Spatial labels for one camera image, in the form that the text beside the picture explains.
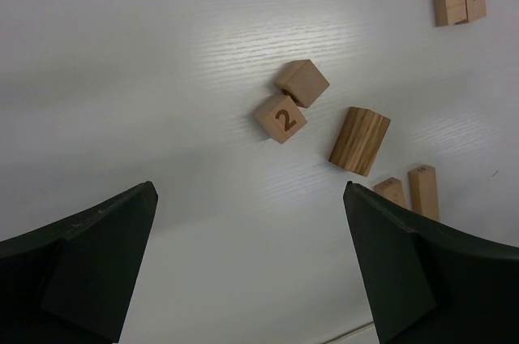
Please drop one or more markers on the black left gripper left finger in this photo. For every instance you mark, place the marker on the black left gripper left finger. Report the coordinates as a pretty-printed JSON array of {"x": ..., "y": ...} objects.
[{"x": 72, "y": 281}]

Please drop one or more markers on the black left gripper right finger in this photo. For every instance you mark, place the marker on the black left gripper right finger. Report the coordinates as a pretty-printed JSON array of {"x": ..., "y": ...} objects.
[{"x": 427, "y": 282}]

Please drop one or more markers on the wood plank numbered fourteen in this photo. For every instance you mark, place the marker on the wood plank numbered fourteen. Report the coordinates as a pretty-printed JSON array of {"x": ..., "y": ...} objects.
[{"x": 392, "y": 190}]

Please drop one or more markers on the light wood plank block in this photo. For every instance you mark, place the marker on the light wood plank block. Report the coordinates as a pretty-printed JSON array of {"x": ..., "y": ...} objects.
[{"x": 423, "y": 192}]

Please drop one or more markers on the dark striped wood block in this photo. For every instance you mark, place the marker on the dark striped wood block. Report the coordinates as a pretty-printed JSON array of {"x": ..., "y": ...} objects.
[{"x": 359, "y": 140}]

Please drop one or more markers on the wood cube numbered two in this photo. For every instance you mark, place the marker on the wood cube numbered two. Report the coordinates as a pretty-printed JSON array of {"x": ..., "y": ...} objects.
[{"x": 280, "y": 117}]

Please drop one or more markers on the plain light wood cube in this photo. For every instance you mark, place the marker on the plain light wood cube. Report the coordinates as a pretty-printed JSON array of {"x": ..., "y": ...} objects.
[{"x": 302, "y": 81}]

